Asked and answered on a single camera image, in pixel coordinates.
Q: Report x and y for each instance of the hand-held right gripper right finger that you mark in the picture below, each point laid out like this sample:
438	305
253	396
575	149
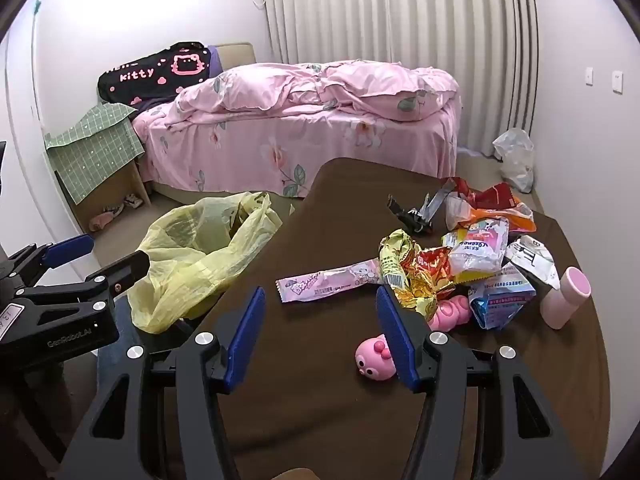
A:
400	340

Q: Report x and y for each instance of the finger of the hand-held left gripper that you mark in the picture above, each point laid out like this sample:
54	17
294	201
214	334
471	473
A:
70	250
120	272

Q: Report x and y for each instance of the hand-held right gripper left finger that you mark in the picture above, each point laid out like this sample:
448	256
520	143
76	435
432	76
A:
245	340

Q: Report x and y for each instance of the yellow plastic bag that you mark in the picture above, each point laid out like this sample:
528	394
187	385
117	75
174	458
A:
200	260

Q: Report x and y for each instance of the yellow snack wrapper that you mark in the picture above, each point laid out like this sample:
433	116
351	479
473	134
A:
395	255

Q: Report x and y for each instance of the blue white packet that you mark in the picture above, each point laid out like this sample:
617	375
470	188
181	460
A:
500	300

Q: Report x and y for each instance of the white cartoon snack packet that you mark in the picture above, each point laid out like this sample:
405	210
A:
475	250

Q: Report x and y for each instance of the black snack wrapper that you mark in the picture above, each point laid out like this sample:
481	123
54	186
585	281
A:
415	217

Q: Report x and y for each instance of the red snack packet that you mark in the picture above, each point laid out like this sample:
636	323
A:
492	195

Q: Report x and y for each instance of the pink caterpillar toy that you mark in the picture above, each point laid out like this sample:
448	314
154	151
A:
372	357

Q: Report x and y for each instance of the pink slipper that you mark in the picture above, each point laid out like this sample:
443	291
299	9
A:
102	221

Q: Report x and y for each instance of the white sneaker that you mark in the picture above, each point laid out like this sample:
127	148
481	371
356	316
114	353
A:
134	201
114	209

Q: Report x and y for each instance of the red gold foil wrapper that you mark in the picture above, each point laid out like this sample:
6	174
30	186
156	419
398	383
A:
425	280

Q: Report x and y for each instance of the long pink snack wrapper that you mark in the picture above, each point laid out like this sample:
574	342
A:
325	280

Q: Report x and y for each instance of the green checked cloth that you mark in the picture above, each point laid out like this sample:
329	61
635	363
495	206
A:
95	150

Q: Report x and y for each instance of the grey white printed wrapper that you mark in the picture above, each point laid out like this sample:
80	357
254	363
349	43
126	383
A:
530	257

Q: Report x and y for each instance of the bed with pink floral sheet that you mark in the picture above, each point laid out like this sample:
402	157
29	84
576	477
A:
225	150

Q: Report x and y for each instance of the pink cup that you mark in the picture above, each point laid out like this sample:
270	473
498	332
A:
565	300

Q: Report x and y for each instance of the orange white snack packet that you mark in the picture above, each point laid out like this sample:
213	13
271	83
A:
520	217

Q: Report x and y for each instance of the black pink printed pillow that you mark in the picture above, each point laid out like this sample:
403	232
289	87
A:
150	75

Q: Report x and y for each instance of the white plastic bag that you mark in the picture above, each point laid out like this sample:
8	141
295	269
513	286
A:
515	160

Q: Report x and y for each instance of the purple pillow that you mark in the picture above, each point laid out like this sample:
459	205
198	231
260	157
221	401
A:
215	62

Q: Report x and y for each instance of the beige headboard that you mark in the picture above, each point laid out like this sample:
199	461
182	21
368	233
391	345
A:
237	55

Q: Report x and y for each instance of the pink floral duvet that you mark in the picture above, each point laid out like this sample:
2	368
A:
350	85

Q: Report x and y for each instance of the white pleated curtain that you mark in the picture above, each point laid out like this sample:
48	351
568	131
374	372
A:
400	20

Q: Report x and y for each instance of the teal wall hook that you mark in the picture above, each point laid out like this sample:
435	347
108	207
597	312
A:
36	7

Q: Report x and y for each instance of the white wall switch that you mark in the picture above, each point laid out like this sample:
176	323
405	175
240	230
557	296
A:
618	81
589	76

